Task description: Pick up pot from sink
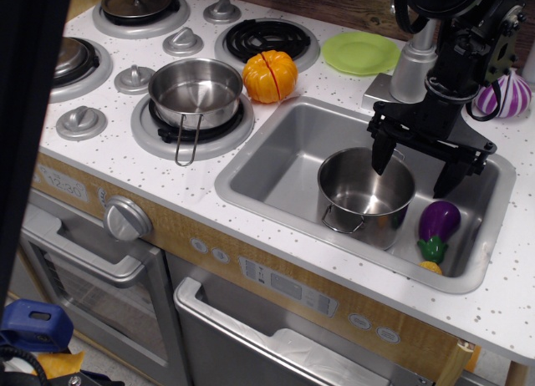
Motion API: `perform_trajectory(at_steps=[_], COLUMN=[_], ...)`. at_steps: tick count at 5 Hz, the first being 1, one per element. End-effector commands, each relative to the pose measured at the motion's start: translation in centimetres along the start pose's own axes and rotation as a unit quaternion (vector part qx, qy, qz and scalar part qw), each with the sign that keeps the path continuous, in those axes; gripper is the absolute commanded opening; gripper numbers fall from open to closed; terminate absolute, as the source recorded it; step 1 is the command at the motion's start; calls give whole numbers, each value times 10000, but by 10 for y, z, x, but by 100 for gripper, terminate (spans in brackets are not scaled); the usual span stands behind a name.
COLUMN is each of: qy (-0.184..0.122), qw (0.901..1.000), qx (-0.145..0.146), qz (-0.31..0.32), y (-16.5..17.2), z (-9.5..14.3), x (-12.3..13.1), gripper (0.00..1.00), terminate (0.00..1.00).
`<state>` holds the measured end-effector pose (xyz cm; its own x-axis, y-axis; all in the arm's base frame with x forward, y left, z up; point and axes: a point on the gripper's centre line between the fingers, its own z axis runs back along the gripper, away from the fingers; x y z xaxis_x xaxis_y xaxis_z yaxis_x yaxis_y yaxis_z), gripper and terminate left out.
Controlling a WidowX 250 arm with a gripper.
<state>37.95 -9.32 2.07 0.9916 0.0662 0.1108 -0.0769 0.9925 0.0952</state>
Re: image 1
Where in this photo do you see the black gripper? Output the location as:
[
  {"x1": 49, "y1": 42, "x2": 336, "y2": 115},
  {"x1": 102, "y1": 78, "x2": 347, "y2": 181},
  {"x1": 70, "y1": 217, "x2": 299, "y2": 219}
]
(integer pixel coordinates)
[{"x1": 368, "y1": 77, "x2": 497, "y2": 199}]

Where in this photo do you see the steel pot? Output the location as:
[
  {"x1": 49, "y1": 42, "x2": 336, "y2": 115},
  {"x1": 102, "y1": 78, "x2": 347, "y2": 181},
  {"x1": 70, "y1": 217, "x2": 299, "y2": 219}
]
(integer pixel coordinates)
[{"x1": 317, "y1": 147, "x2": 416, "y2": 250}]

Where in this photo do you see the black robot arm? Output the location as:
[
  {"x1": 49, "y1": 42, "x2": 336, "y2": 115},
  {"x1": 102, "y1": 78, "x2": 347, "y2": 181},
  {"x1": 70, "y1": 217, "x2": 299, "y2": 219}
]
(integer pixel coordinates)
[{"x1": 368, "y1": 0, "x2": 526, "y2": 198}]

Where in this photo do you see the grey sink basin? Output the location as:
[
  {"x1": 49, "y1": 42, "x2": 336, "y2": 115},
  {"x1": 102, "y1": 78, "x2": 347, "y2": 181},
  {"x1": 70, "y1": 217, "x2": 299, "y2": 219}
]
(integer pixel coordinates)
[{"x1": 215, "y1": 97, "x2": 516, "y2": 294}]

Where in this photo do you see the steel pot lid back burner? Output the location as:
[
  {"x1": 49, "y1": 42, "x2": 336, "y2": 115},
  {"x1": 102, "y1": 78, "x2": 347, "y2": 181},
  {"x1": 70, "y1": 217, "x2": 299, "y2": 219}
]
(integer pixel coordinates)
[{"x1": 100, "y1": 0, "x2": 181, "y2": 25}]

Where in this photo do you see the purple toy eggplant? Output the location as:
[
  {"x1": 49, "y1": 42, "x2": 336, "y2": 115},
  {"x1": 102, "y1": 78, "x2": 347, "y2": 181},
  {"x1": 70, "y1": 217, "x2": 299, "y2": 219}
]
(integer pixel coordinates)
[{"x1": 416, "y1": 201, "x2": 461, "y2": 264}]

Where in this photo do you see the silver toy faucet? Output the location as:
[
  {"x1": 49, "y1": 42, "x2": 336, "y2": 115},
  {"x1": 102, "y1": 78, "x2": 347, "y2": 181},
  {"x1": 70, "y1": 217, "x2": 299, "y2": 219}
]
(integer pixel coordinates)
[{"x1": 362, "y1": 0, "x2": 437, "y2": 110}]

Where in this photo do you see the yellow toy corn piece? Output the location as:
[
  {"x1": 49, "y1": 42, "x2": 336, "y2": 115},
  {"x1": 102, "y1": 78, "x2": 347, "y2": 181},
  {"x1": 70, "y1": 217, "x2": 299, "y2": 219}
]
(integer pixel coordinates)
[{"x1": 419, "y1": 261, "x2": 443, "y2": 276}]

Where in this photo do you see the purple white toy onion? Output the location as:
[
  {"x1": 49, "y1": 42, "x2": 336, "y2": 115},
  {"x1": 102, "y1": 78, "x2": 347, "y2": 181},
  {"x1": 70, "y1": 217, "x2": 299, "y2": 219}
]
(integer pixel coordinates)
[{"x1": 474, "y1": 70, "x2": 532, "y2": 119}]

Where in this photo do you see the green plastic plate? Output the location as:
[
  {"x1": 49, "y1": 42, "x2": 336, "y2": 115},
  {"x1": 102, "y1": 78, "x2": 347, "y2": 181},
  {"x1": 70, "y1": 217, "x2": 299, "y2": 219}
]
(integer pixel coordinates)
[{"x1": 322, "y1": 32, "x2": 400, "y2": 76}]

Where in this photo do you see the orange toy pumpkin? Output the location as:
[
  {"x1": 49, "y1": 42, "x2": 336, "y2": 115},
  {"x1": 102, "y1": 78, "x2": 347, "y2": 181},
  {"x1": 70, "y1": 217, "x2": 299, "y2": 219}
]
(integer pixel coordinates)
[{"x1": 242, "y1": 50, "x2": 298, "y2": 104}]

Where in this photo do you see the black coil burner back right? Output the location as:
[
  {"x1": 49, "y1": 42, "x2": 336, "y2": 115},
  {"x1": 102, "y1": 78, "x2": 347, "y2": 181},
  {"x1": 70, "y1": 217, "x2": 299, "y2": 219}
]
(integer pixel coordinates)
[{"x1": 224, "y1": 19, "x2": 312, "y2": 63}]

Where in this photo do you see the grey stove knob top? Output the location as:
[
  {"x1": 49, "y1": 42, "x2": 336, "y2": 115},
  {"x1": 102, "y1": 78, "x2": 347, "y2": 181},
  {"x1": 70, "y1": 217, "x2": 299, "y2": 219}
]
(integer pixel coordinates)
[{"x1": 203, "y1": 0, "x2": 242, "y2": 24}]

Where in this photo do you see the grey stove knob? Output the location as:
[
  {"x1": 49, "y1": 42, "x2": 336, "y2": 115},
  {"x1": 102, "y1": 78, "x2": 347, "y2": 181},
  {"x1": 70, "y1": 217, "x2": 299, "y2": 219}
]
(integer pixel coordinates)
[
  {"x1": 114, "y1": 64, "x2": 155, "y2": 95},
  {"x1": 203, "y1": 0, "x2": 242, "y2": 24},
  {"x1": 162, "y1": 27, "x2": 204, "y2": 57},
  {"x1": 55, "y1": 106, "x2": 108, "y2": 141}
]

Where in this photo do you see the toy dishwasher door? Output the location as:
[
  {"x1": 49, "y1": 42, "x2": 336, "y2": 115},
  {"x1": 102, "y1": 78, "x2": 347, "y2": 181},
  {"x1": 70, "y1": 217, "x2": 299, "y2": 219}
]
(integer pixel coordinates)
[{"x1": 167, "y1": 254, "x2": 433, "y2": 385}]

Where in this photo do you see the grey stove knob middle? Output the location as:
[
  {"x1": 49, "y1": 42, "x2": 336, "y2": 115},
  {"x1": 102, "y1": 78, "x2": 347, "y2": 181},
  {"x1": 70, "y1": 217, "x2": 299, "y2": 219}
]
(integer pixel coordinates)
[{"x1": 162, "y1": 27, "x2": 204, "y2": 57}]

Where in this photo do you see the grey stove knob left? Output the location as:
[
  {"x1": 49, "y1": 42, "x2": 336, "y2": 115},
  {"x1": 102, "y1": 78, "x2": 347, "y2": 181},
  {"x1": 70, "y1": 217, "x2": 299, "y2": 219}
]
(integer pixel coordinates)
[{"x1": 114, "y1": 64, "x2": 155, "y2": 95}]

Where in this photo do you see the silver oven dial knob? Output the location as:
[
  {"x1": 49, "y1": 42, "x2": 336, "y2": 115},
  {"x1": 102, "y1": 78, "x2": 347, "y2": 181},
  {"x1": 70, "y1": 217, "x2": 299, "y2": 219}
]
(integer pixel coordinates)
[{"x1": 103, "y1": 196, "x2": 153, "y2": 241}]

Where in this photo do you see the toy oven door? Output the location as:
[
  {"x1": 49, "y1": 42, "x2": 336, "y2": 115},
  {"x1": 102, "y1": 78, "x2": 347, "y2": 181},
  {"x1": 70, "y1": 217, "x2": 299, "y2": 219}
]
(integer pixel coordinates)
[{"x1": 20, "y1": 190, "x2": 191, "y2": 385}]

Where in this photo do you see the grey stove knob front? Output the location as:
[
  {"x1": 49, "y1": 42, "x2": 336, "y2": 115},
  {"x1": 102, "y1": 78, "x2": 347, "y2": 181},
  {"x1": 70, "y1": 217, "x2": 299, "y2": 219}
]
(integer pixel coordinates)
[{"x1": 55, "y1": 106, "x2": 108, "y2": 141}]

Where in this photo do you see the steel lid left burner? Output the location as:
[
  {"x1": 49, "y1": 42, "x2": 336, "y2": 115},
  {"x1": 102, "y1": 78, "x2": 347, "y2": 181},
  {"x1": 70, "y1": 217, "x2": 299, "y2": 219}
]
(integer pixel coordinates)
[{"x1": 53, "y1": 37, "x2": 100, "y2": 88}]

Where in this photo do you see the black curtain edge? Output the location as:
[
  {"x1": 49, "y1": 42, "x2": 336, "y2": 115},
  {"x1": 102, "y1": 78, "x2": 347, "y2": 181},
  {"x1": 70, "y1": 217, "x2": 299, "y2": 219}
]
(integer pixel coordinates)
[{"x1": 1, "y1": 0, "x2": 70, "y2": 297}]

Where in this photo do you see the yellow sponge cloth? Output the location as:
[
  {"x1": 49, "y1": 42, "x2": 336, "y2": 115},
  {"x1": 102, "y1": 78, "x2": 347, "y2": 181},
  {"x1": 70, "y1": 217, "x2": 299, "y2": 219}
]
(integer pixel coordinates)
[{"x1": 37, "y1": 351, "x2": 85, "y2": 379}]

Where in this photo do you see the blue clamp tool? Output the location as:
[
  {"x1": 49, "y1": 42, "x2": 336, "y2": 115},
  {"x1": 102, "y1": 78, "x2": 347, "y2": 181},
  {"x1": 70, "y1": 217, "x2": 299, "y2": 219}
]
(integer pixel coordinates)
[{"x1": 1, "y1": 299, "x2": 74, "y2": 353}]

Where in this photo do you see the steel saucepan with wire handle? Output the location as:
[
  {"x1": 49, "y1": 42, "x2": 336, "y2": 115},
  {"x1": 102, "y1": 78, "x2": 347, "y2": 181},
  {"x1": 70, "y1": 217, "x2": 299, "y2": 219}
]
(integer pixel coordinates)
[{"x1": 148, "y1": 58, "x2": 243, "y2": 166}]

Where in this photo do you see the front burner grey ring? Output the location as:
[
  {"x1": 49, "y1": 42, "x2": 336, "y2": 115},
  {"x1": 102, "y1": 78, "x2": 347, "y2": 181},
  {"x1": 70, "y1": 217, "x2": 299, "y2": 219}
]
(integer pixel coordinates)
[{"x1": 130, "y1": 92, "x2": 256, "y2": 162}]

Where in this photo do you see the black cable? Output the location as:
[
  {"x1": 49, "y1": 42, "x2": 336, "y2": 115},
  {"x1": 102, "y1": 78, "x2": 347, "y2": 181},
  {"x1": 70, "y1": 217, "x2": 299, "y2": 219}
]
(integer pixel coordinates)
[{"x1": 0, "y1": 344, "x2": 54, "y2": 386}]

